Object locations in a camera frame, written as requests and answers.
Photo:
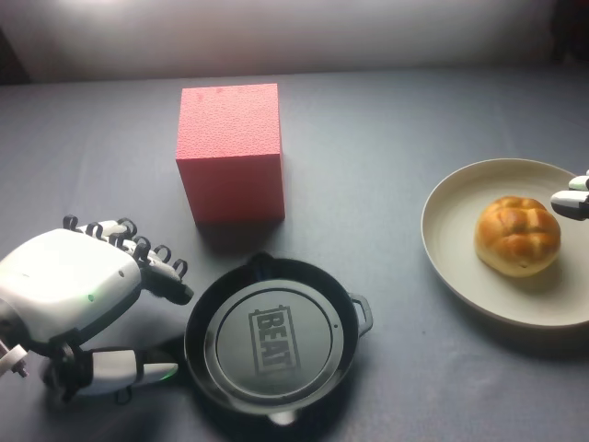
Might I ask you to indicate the grey table cloth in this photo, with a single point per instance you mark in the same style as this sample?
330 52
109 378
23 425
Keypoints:
414 382

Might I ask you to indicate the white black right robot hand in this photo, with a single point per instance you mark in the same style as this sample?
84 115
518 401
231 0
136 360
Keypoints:
570 202

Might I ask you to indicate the red cube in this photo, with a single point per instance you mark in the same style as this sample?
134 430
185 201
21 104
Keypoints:
230 152

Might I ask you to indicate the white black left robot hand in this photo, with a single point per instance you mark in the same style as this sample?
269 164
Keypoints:
69 276

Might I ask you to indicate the golden brown bread roll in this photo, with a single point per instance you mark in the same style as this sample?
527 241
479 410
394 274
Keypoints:
517 237

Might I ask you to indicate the black frying pan with print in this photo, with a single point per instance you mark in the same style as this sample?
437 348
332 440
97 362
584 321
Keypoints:
276 350

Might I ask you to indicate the beige round plate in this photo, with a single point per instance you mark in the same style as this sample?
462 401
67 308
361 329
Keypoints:
460 276

